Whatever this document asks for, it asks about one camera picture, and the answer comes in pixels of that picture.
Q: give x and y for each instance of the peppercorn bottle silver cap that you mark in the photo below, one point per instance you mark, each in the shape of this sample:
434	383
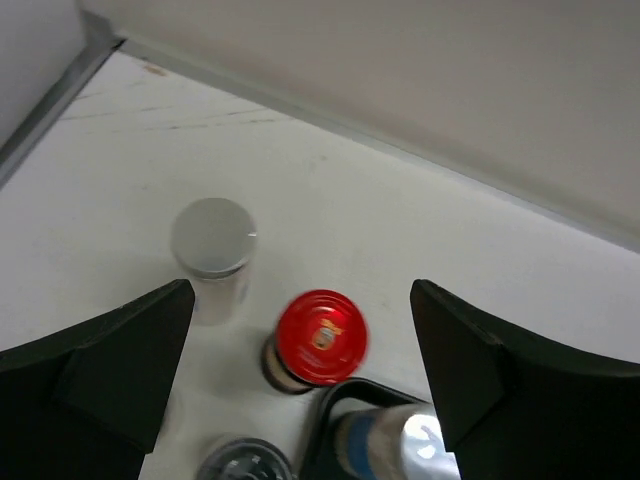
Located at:
213	240

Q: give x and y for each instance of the black rectangular tray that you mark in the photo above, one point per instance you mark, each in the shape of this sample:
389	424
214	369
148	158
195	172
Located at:
316	459

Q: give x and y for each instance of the dark sauce jar red lid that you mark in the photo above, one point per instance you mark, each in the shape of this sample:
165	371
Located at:
320	340

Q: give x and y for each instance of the peppercorn bottle blue label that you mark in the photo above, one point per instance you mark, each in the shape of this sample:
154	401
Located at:
402	442

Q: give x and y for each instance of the pepper grinder clear cap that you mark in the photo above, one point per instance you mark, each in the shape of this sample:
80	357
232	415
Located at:
243	457

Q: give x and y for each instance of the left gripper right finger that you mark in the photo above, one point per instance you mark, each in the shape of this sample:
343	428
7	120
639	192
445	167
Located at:
513	404

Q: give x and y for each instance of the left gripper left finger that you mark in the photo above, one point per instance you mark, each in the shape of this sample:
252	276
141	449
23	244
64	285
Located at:
88	401

